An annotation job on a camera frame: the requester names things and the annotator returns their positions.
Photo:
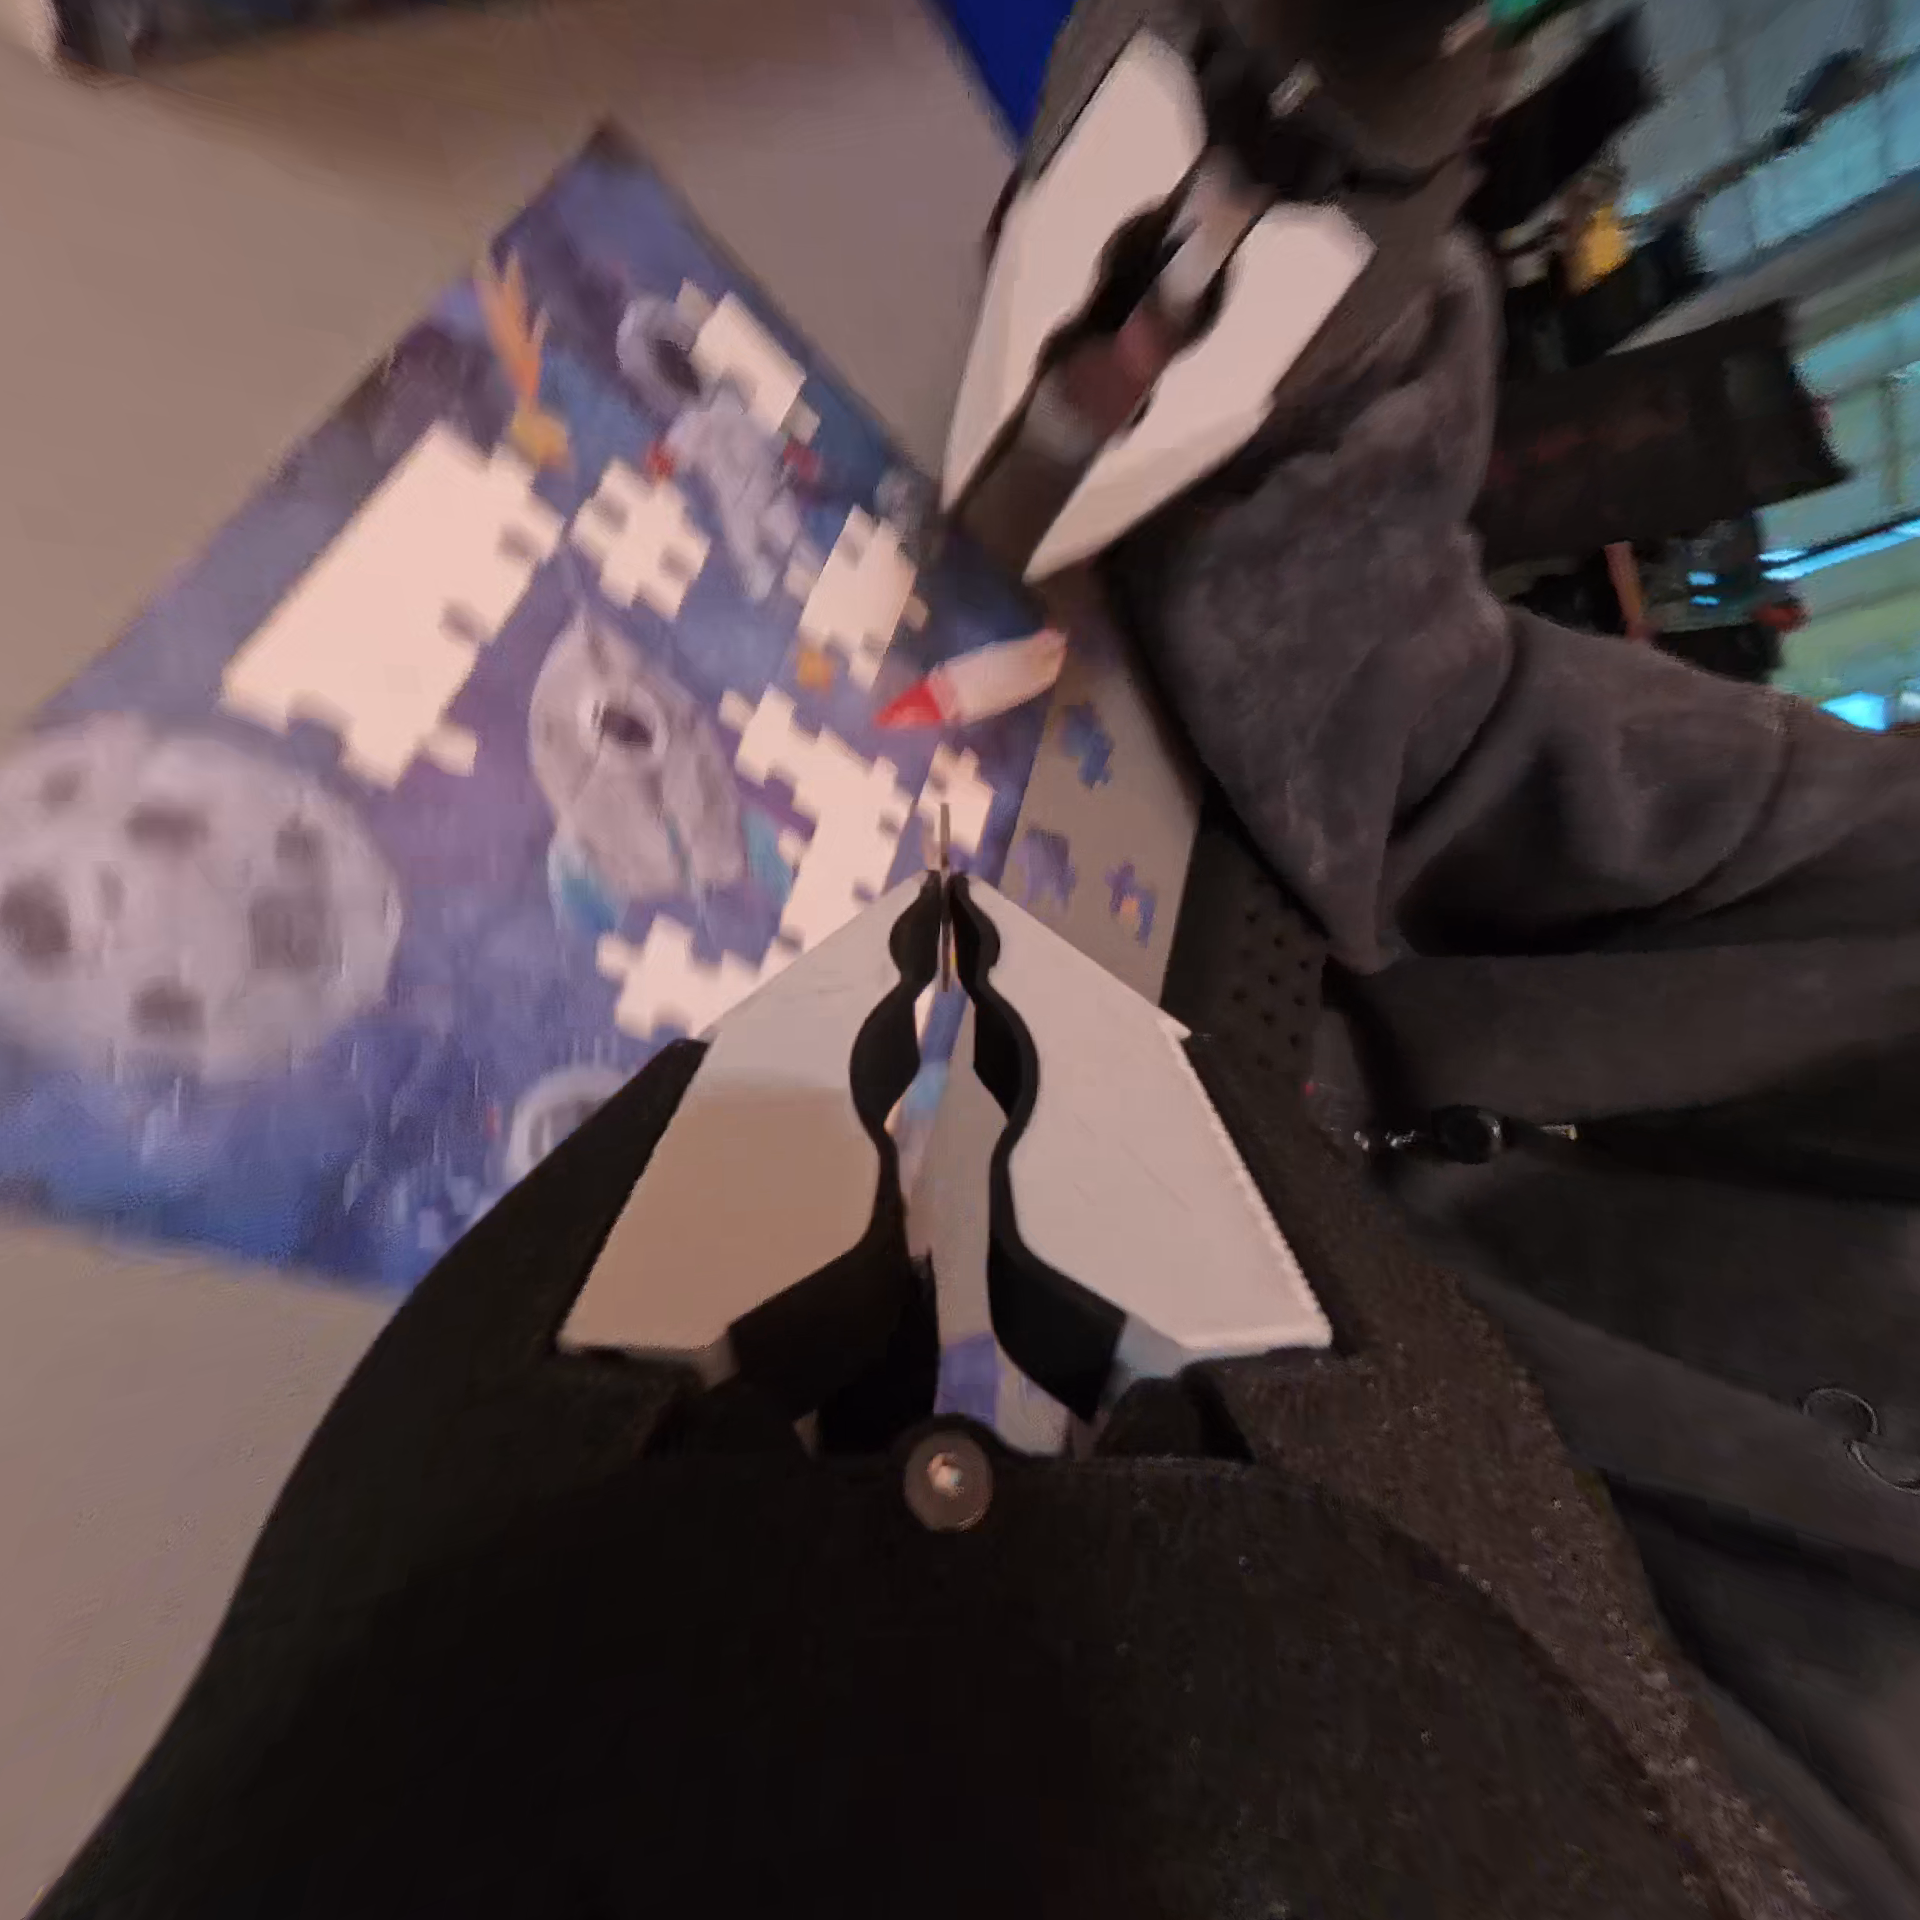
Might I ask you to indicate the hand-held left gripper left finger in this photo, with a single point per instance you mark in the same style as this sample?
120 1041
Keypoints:
720 1200

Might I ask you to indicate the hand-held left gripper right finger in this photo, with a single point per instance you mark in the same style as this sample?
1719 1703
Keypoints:
1156 1200

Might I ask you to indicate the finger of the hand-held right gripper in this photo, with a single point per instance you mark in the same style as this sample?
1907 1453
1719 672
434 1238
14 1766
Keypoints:
1067 211
1260 330

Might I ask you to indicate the blue jigsaw puzzle piece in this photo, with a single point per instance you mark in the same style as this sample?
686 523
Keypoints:
1090 743
946 856
1050 869

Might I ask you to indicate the space jigsaw puzzle board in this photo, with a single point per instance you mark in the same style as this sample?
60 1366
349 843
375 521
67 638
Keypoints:
375 931

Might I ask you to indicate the beige desk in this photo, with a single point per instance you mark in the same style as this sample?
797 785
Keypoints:
224 376

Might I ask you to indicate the blue plastic bin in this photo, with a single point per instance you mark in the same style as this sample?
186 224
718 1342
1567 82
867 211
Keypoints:
984 54

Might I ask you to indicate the blue jigsaw piece orange mark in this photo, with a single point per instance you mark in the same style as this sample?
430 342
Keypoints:
1133 902

